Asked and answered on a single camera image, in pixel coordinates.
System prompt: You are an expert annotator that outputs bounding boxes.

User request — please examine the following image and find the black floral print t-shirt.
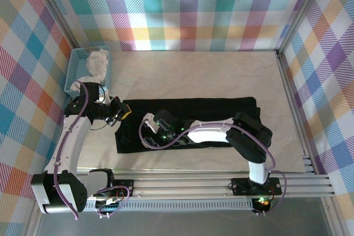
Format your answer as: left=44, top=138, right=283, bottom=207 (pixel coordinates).
left=114, top=96, right=262, bottom=154

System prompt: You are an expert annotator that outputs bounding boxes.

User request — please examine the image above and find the white crumpled cloth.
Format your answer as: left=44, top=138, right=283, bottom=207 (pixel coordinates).
left=70, top=49, right=109, bottom=93

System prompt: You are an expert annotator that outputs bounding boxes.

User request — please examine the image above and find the blue plastic basket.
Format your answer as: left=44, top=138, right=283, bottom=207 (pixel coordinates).
left=64, top=45, right=113, bottom=96

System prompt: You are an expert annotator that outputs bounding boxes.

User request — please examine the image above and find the thin black cable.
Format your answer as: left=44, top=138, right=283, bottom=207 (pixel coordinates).
left=90, top=119, right=111, bottom=132

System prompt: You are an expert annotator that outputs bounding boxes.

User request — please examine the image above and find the aluminium mounting rail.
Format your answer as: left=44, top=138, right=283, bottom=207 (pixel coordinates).
left=30, top=168, right=337, bottom=201

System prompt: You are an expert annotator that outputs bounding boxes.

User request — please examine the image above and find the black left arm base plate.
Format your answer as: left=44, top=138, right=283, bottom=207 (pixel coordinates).
left=84, top=179, right=135, bottom=198

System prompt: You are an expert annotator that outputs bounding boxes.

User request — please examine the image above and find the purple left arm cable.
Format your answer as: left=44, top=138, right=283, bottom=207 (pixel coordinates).
left=53, top=80, right=132, bottom=220

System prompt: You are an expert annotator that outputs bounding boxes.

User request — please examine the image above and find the grey slotted cable duct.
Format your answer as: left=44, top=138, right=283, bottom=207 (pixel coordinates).
left=82, top=201, right=254, bottom=212

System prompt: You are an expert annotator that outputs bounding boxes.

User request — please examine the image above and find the aluminium frame post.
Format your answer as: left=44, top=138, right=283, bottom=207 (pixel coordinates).
left=275, top=0, right=330, bottom=56
left=27, top=0, right=84, bottom=53

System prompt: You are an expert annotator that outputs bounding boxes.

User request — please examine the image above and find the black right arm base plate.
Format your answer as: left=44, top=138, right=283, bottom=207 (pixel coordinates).
left=231, top=176, right=283, bottom=196

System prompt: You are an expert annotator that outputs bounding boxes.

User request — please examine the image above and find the aluminium side rail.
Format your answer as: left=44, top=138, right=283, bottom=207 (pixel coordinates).
left=275, top=50, right=317, bottom=176

